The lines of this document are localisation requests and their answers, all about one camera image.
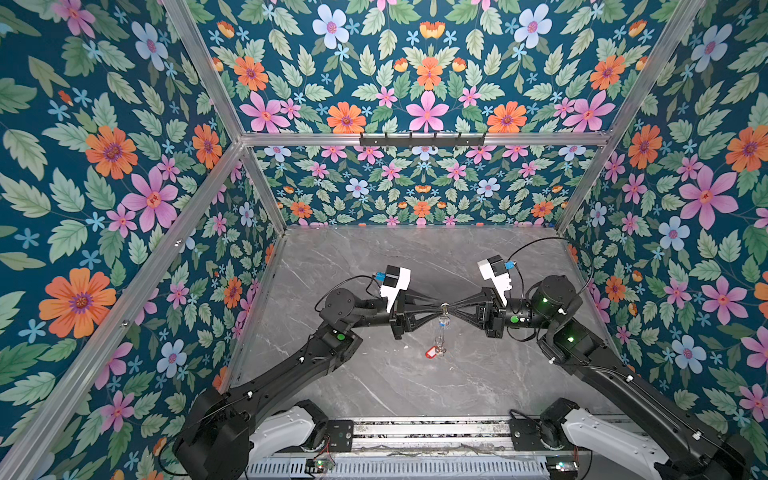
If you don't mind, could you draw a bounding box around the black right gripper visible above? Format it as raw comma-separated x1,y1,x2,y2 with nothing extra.
450,289,556,344

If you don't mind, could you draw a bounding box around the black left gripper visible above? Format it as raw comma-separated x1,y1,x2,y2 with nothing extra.
348,288,444,342

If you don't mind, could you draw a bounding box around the large black yellow keyring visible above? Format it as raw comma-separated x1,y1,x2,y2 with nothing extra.
435,303,450,355

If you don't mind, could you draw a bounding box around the red key tag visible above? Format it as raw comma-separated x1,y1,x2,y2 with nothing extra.
425,345,440,359

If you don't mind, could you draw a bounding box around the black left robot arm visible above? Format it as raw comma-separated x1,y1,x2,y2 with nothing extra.
172,288,449,479

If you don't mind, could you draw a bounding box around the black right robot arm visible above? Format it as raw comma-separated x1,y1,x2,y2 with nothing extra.
442,275,767,479

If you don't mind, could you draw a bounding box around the white ventilation grille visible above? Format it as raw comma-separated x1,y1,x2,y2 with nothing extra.
241,457,550,479

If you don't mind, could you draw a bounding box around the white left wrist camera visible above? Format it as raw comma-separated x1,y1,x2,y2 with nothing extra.
375,265,412,313

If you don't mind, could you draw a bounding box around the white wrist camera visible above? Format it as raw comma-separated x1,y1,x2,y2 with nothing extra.
477,255,512,306
375,265,412,313

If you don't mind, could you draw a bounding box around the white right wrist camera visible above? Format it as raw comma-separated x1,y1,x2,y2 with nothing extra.
477,255,512,306

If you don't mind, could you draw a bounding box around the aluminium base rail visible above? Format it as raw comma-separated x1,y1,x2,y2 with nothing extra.
323,416,655,457

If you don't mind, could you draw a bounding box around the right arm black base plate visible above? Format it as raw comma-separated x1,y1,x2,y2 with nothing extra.
507,412,588,454

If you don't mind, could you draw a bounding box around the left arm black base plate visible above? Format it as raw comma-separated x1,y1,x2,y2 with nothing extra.
300,419,355,453

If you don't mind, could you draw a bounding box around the black wall hook rack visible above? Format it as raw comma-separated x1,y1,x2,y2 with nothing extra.
358,132,486,148

